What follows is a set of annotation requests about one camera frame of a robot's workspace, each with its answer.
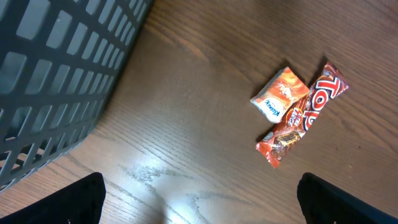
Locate grey plastic basket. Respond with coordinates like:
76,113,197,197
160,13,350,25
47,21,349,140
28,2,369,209
1,0,152,190

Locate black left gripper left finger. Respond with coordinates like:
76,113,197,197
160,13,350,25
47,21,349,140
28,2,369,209
1,172,106,224

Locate orange Top chocolate bar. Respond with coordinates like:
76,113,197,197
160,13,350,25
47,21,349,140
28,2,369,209
256,61,349,168

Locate orange white tissue pack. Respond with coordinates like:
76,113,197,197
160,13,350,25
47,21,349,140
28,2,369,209
250,67,309,124

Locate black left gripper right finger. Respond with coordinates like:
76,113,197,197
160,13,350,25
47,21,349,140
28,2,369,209
297,172,397,224

